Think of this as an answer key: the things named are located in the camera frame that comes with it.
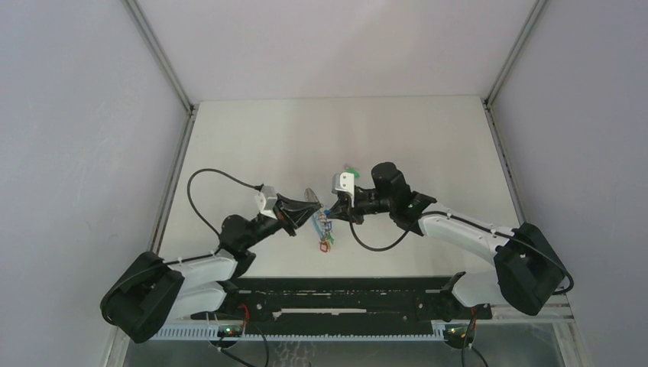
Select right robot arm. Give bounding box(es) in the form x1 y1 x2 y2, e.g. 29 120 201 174
327 162 575 318

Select camera black cable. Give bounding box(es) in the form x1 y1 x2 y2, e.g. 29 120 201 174
349 222 411 253
186 168 264 239

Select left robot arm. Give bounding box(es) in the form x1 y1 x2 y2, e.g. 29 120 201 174
99 193 322 343

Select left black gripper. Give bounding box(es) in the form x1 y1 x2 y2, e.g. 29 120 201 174
241 193 319 249

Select key with green tag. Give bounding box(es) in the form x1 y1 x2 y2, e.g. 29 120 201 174
344 163 361 179

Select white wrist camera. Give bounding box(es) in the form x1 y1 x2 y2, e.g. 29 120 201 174
332 172 355 197
254 186 278 219

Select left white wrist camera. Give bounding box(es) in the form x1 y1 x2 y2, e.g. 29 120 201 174
254 186 278 219

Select right camera black cable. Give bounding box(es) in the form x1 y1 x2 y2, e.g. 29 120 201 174
349 222 411 253

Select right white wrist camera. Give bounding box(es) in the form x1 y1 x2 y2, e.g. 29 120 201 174
332 172 355 197

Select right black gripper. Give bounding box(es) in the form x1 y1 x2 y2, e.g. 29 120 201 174
327 187 394 226

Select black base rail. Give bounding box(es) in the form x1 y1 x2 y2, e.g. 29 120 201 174
191 276 493 337

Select metal key organiser with rings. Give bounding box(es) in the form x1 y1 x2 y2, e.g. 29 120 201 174
304 187 335 253

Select left camera black cable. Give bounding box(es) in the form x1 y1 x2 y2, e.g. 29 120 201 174
186 168 264 239

